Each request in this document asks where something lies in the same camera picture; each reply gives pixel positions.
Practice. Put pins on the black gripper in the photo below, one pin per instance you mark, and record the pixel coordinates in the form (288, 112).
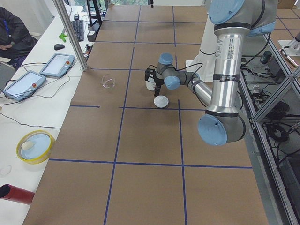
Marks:
(159, 82)

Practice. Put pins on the white mug lid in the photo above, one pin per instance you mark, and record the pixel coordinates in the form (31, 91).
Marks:
(161, 101)

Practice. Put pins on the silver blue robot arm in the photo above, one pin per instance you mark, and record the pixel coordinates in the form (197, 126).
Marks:
(233, 21)

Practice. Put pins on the white enamel mug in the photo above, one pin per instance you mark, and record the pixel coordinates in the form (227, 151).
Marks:
(150, 84)

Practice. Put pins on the grey label printer box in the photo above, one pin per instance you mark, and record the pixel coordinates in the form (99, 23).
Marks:
(91, 36)

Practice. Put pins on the black keyboard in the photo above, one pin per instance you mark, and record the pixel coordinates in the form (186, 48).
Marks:
(78, 27)

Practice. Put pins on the far teach pendant tablet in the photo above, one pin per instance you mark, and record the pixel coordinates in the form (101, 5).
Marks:
(58, 65)

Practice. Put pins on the teach pendant tablet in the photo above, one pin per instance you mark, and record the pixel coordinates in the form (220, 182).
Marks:
(25, 86)
(58, 65)

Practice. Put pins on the black computer mouse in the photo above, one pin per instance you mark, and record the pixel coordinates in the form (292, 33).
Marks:
(58, 46)

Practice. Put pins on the green plastic clip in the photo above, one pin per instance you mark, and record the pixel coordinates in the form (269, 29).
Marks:
(63, 37)

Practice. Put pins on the near teach pendant tablet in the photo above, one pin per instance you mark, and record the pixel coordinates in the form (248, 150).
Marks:
(25, 86)

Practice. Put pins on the yellow rimmed blue bowl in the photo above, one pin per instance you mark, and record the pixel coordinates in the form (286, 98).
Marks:
(35, 147)

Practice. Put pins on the person in black jacket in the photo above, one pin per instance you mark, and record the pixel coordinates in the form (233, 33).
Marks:
(15, 40)

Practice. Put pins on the clear petri dish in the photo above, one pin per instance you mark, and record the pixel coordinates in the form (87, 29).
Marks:
(5, 170)

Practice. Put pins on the red cylinder tube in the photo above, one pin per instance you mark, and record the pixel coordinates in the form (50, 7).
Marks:
(16, 194)

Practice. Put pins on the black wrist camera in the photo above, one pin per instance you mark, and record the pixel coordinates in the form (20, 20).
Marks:
(149, 75)

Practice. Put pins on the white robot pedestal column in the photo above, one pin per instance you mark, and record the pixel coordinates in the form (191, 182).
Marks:
(207, 52)

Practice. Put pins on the aluminium frame post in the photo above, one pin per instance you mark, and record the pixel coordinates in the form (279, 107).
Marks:
(59, 4)

